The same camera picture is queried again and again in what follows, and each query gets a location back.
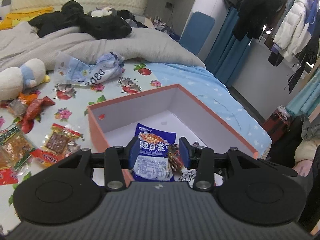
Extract green pea cartilage snack pack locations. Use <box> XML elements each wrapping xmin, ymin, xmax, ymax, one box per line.
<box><xmin>1</xmin><ymin>124</ymin><xmax>36</xmax><ymax>171</ymax></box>

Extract yellow pillow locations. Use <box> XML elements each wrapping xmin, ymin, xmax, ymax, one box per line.
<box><xmin>0</xmin><ymin>7</ymin><xmax>54</xmax><ymax>30</ymax></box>

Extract black clothing pile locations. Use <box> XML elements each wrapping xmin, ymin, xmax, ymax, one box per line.
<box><xmin>28</xmin><ymin>0</ymin><xmax>147</xmax><ymax>40</ymax></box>

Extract black white plush toy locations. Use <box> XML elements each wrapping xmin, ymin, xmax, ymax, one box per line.
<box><xmin>87</xmin><ymin>7</ymin><xmax>117</xmax><ymax>17</ymax></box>

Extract light blue bed sheet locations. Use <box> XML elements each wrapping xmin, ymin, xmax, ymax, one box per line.
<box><xmin>146</xmin><ymin>62</ymin><xmax>272</xmax><ymax>159</ymax></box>

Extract orange clear snack pack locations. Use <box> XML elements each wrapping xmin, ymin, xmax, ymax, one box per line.
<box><xmin>8</xmin><ymin>93</ymin><xmax>38</xmax><ymax>118</ymax></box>

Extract red label snack pack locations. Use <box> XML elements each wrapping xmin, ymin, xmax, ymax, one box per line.
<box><xmin>0</xmin><ymin>167</ymin><xmax>18</xmax><ymax>185</ymax></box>

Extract white hanging jacket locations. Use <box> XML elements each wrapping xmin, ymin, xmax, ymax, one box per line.
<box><xmin>272</xmin><ymin>0</ymin><xmax>319</xmax><ymax>62</ymax></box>

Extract red sausage snack pack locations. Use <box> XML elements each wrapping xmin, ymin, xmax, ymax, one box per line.
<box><xmin>23</xmin><ymin>96</ymin><xmax>55</xmax><ymax>121</ymax></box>

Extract blue kimchi snack bag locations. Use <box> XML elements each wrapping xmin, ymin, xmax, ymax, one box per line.
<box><xmin>132</xmin><ymin>123</ymin><xmax>176</xmax><ymax>182</ymax></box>

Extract fruit pattern bed mat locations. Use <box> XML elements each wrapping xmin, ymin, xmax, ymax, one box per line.
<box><xmin>0</xmin><ymin>61</ymin><xmax>163</xmax><ymax>233</ymax></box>

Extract red dried tofu snack pack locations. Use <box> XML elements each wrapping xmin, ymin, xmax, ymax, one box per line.
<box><xmin>31</xmin><ymin>124</ymin><xmax>82</xmax><ymax>167</ymax></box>

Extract crumpled blue white plastic bag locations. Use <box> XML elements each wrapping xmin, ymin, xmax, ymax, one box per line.
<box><xmin>53</xmin><ymin>52</ymin><xmax>125</xmax><ymax>86</ymax></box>

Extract blue curtain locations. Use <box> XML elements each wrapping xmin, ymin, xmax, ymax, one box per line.
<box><xmin>204</xmin><ymin>7</ymin><xmax>251</xmax><ymax>87</ymax></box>

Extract shrimp flavor snack bag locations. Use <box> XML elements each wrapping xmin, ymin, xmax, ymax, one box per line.
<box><xmin>167</xmin><ymin>144</ymin><xmax>197</xmax><ymax>188</ymax></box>

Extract hanging dark clothes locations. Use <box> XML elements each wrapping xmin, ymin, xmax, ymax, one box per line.
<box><xmin>226</xmin><ymin>0</ymin><xmax>285</xmax><ymax>41</ymax></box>

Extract grey duvet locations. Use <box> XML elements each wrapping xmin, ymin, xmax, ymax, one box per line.
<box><xmin>1</xmin><ymin>22</ymin><xmax>205</xmax><ymax>70</ymax></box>

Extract pink box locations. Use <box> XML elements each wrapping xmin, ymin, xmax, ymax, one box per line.
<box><xmin>87</xmin><ymin>83</ymin><xmax>259</xmax><ymax>188</ymax></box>

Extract white blue plush toy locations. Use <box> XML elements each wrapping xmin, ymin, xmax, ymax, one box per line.
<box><xmin>0</xmin><ymin>59</ymin><xmax>50</xmax><ymax>101</ymax></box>

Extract blue chair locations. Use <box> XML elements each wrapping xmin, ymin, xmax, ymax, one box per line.
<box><xmin>179</xmin><ymin>11</ymin><xmax>215</xmax><ymax>55</ymax></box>

